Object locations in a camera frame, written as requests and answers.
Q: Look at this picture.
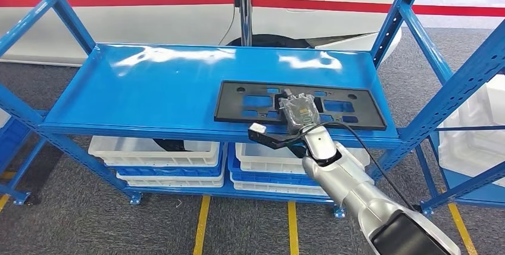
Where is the white car body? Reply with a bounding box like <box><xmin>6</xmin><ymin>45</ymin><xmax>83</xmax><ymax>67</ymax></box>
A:
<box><xmin>0</xmin><ymin>0</ymin><xmax>505</xmax><ymax>67</ymax></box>

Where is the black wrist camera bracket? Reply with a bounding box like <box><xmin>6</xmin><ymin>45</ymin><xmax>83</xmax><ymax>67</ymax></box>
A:
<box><xmin>247</xmin><ymin>126</ymin><xmax>313</xmax><ymax>151</ymax></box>

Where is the black curved bracket part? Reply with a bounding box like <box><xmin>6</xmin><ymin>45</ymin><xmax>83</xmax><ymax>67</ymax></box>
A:
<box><xmin>152</xmin><ymin>138</ymin><xmax>190</xmax><ymax>152</ymax></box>
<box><xmin>289</xmin><ymin>144</ymin><xmax>309</xmax><ymax>159</ymax></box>

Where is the red barrier belt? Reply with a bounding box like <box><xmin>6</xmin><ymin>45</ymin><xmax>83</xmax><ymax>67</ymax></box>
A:
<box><xmin>0</xmin><ymin>0</ymin><xmax>236</xmax><ymax>8</ymax></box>
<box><xmin>251</xmin><ymin>0</ymin><xmax>505</xmax><ymax>18</ymax></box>

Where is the chrome stanchion post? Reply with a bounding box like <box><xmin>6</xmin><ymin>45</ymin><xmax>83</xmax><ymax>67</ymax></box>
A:
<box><xmin>233</xmin><ymin>0</ymin><xmax>254</xmax><ymax>47</ymax></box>

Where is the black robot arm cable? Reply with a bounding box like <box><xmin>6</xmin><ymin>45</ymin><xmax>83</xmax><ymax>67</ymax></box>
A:
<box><xmin>306</xmin><ymin>122</ymin><xmax>421</xmax><ymax>212</ymax></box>

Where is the black plastic mounting plate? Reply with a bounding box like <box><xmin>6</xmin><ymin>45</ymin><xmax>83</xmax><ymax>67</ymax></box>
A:
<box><xmin>214</xmin><ymin>80</ymin><xmax>388</xmax><ymax>132</ymax></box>

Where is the thin black hanging cable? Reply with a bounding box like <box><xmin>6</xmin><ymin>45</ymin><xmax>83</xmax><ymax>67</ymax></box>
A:
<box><xmin>218</xmin><ymin>0</ymin><xmax>238</xmax><ymax>46</ymax></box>

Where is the yellow floor tape outline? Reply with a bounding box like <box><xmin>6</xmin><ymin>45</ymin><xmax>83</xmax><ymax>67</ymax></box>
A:
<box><xmin>447</xmin><ymin>203</ymin><xmax>479</xmax><ymax>255</ymax></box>
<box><xmin>0</xmin><ymin>171</ymin><xmax>17</xmax><ymax>213</ymax></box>

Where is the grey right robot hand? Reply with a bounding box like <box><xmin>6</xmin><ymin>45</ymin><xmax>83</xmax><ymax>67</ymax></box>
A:
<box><xmin>278</xmin><ymin>88</ymin><xmax>321</xmax><ymax>136</ymax></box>

